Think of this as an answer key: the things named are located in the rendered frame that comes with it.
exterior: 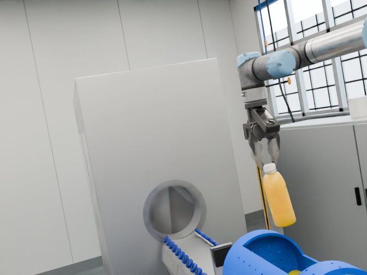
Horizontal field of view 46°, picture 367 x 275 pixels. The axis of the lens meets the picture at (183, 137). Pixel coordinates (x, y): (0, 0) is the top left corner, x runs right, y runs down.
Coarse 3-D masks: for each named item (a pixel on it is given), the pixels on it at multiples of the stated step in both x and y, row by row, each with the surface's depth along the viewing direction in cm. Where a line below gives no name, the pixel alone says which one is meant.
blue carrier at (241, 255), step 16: (240, 240) 145; (256, 240) 148; (272, 240) 150; (288, 240) 146; (240, 256) 137; (256, 256) 130; (272, 256) 150; (288, 256) 152; (304, 256) 145; (224, 272) 144; (240, 272) 132; (256, 272) 124; (272, 272) 117; (288, 272) 151; (304, 272) 108; (320, 272) 104; (336, 272) 104; (352, 272) 105
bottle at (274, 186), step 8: (264, 176) 136; (272, 176) 134; (280, 176) 134; (264, 184) 135; (272, 184) 133; (280, 184) 133; (272, 192) 134; (280, 192) 133; (272, 200) 134; (280, 200) 133; (288, 200) 134; (272, 208) 135; (280, 208) 134; (288, 208) 134; (272, 216) 137; (280, 216) 134; (288, 216) 134; (280, 224) 135; (288, 224) 134
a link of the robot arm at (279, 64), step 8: (288, 48) 130; (264, 56) 128; (272, 56) 125; (280, 56) 123; (288, 56) 124; (296, 56) 129; (256, 64) 129; (264, 64) 126; (272, 64) 124; (280, 64) 123; (288, 64) 124; (296, 64) 129; (256, 72) 130; (264, 72) 127; (272, 72) 125; (280, 72) 123; (288, 72) 124; (264, 80) 131
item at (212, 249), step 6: (216, 246) 189; (222, 246) 188; (228, 246) 188; (210, 252) 189; (216, 252) 186; (222, 252) 187; (216, 258) 186; (222, 258) 187; (216, 264) 186; (222, 264) 187; (216, 270) 188; (222, 270) 188
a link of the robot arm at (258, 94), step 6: (246, 90) 134; (252, 90) 133; (258, 90) 133; (264, 90) 135; (246, 96) 135; (252, 96) 134; (258, 96) 133; (264, 96) 134; (246, 102) 135; (252, 102) 134
